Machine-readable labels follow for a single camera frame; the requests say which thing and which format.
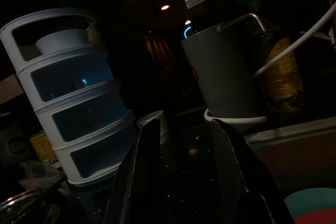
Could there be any white bowl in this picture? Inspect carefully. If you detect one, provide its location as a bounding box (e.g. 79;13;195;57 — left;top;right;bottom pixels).
35;28;92;55

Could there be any wide steel bowl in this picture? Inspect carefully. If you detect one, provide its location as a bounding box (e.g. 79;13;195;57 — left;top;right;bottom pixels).
0;187;62;224

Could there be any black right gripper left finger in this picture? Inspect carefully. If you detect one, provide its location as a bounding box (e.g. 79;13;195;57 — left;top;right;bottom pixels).
103;117;162;224

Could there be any clear plastic bag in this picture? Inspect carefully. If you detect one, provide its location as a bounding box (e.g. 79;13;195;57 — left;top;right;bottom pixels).
17;159;68;192

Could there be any white hose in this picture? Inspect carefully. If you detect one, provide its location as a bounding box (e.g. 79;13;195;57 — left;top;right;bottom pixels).
204;1;336;125

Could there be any yellow oil bottle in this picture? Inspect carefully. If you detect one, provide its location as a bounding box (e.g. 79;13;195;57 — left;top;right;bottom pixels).
258;0;306;113

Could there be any teal plate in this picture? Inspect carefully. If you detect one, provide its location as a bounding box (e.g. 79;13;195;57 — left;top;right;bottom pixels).
284;186;336;218

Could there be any pink plate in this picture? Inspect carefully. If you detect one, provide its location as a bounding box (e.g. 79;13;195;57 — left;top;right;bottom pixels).
293;209;336;224

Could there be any grey electric kettle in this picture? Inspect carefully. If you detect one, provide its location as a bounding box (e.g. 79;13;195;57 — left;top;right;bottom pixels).
180;13;269;125

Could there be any yellow cardboard box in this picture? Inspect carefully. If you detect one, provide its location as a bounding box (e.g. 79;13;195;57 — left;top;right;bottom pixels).
28;129;60;169

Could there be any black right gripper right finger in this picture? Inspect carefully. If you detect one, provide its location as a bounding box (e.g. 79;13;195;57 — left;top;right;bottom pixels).
209;118;291;224

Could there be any white tiered storage tower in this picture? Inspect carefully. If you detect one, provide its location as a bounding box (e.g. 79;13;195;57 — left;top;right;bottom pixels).
0;7;138;186

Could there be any white cup cartoon print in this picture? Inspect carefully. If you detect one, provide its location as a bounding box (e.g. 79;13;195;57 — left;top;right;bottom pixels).
136;110;172;145

